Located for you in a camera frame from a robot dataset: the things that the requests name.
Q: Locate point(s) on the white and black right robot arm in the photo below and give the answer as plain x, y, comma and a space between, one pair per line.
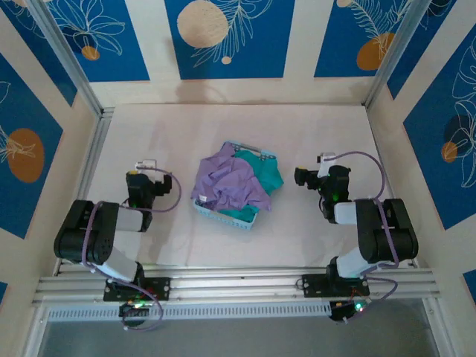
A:
346, 212

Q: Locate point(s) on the blue panel with dark circle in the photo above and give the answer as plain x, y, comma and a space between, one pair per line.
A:
439, 167

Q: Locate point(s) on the long aluminium mounting rail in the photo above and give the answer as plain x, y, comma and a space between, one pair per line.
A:
238, 282

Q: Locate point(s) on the small blue wall panel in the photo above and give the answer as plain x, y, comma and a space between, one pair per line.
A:
470, 284
3, 294

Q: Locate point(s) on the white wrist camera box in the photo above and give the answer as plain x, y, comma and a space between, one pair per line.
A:
325, 160
147, 163

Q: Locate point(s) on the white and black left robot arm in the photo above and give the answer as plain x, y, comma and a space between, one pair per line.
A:
128, 219

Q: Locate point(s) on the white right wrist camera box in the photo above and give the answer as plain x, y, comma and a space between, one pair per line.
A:
325, 160

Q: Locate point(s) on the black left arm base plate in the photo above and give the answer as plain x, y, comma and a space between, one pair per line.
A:
160, 288

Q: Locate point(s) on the blue panel with orange oval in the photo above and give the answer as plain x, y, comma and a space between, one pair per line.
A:
26, 111

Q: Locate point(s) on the blue panel with white flower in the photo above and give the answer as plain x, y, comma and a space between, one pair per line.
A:
130, 56

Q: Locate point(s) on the blue panel with fern print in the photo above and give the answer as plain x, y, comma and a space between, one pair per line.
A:
334, 44

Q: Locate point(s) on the aluminium frame post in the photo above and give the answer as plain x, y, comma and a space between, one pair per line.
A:
75, 70
393, 56

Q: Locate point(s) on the purple t-shirt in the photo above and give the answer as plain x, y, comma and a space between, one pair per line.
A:
227, 178

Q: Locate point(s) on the light blue plastic basket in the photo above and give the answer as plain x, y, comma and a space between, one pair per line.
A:
230, 221

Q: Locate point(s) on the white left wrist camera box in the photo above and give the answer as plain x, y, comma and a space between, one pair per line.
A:
147, 163

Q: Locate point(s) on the blue floral wall panel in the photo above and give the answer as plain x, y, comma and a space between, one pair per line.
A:
33, 33
420, 48

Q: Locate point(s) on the white table cover sheet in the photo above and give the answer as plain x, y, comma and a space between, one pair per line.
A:
260, 245

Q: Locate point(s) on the teal t-shirt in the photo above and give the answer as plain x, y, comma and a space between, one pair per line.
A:
264, 171

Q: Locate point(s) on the blue panel with beige circle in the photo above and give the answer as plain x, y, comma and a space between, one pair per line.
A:
260, 56

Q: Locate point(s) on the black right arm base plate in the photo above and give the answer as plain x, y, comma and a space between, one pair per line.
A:
312, 284

